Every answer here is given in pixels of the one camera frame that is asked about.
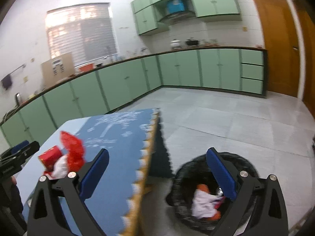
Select red paper cup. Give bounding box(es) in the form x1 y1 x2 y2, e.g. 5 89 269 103
38 146 63 173

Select white cooking pot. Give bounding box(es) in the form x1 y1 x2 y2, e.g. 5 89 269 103
170 39 182 50

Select brown wooden door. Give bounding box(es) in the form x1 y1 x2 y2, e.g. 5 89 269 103
254 0 300 97

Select white tissue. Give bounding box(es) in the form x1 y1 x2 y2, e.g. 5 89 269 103
43 155 69 180

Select green upper cabinets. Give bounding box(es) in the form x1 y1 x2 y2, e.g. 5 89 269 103
131 0 241 36

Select black lined trash bin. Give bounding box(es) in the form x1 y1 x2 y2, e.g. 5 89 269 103
166 152 259 235

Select red plastic wrapper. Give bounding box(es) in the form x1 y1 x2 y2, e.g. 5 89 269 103
60 131 85 172

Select blue box above hood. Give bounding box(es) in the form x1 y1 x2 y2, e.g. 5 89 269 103
167 0 186 14

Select cardboard box on counter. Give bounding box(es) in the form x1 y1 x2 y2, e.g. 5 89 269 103
41 53 75 88

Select green cabinets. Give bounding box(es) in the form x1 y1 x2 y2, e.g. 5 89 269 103
1 47 268 147
131 0 241 36

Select black range hood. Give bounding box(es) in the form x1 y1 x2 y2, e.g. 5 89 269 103
159 11 196 25

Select orange plastic basin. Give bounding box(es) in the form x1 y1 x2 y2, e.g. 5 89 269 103
79 63 95 72

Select black wok pan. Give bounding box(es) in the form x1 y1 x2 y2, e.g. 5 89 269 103
185 38 199 46

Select blue coffee tree mat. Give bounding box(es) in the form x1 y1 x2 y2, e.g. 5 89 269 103
22 108 161 236

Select window with blinds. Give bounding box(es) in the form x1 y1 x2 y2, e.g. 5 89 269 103
45 3 117 65

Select green lower cabinets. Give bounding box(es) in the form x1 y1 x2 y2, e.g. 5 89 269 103
1 47 268 147

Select dark hanging towel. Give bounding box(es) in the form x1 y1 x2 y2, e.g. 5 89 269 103
1 74 12 91

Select white napkin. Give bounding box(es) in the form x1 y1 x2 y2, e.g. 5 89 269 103
191 188 225 220

